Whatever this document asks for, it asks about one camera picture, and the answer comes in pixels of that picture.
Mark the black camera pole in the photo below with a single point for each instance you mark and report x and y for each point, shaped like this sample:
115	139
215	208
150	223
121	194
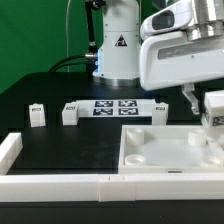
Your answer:
91	5

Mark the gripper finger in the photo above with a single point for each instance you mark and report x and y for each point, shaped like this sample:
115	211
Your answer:
187	90

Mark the white square tabletop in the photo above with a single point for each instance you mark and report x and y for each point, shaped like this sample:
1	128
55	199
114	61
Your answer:
177	149

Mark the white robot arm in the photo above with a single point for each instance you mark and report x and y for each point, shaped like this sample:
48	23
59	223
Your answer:
124	33

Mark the white obstacle fence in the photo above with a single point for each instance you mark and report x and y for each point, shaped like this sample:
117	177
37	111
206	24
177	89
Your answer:
98	187

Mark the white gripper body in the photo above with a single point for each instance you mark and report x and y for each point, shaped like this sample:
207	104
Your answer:
171	60

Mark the white sheet with fiducial markers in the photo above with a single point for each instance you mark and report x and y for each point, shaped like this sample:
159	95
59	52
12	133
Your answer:
116	108

